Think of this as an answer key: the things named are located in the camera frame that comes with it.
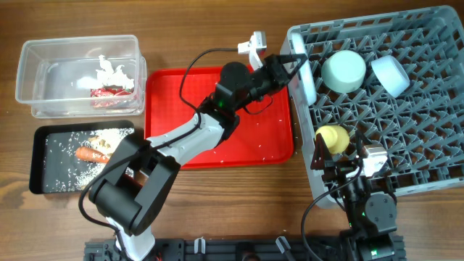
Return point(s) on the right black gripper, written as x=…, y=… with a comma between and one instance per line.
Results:
x=343, y=171

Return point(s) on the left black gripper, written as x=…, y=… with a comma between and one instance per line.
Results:
x=275, y=64

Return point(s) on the yellow plastic cup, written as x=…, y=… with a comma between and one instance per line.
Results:
x=335, y=137

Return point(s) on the light blue plate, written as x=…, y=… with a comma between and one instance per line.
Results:
x=305, y=71

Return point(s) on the green saucer bowl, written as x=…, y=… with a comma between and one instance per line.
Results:
x=344, y=71

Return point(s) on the light blue bowl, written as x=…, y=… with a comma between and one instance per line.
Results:
x=391, y=75

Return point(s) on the red snack wrapper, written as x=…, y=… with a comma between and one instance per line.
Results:
x=109, y=97

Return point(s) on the white tissue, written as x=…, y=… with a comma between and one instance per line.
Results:
x=108, y=76

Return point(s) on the orange carrot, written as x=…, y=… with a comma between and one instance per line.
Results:
x=91, y=155

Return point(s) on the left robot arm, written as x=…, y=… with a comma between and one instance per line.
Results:
x=133, y=186

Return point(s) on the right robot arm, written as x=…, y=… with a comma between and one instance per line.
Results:
x=371, y=214

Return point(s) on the grey dishwasher rack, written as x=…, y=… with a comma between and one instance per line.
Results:
x=421, y=129

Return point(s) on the red serving tray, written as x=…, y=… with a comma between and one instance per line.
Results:
x=264, y=136

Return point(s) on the food scraps and rice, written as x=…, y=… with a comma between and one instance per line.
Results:
x=105, y=139

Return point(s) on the clear plastic bin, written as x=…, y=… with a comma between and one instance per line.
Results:
x=55, y=76

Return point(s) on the black plastic tray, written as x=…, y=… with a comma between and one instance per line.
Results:
x=36, y=167

